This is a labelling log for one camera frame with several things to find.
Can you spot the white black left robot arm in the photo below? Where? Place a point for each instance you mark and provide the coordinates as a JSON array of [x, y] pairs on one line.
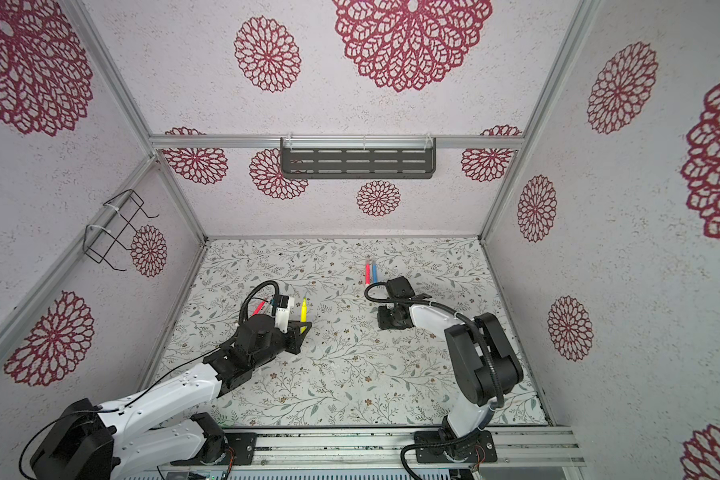
[[163, 423]]

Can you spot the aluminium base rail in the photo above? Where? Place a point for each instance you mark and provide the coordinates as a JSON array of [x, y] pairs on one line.
[[237, 450]]

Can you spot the yellow highlighter pen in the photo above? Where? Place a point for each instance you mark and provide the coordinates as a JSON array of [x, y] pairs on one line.
[[304, 310]]

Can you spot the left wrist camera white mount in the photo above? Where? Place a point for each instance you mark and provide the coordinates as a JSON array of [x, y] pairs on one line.
[[282, 305]]

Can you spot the pink highlighter on table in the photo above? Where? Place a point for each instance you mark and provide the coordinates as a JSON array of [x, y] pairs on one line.
[[259, 307]]

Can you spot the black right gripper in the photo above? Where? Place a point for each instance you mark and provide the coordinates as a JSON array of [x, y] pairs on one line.
[[382, 320]]

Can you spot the dark grey wall shelf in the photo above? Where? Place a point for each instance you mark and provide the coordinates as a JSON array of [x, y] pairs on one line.
[[358, 160]]

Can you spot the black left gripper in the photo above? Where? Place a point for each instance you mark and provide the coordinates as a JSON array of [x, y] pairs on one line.
[[301, 337]]

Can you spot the black wire wall basket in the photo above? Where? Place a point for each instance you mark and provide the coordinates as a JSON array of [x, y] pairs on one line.
[[99, 239]]

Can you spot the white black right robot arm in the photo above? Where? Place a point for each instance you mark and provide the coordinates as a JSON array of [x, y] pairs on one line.
[[484, 363]]

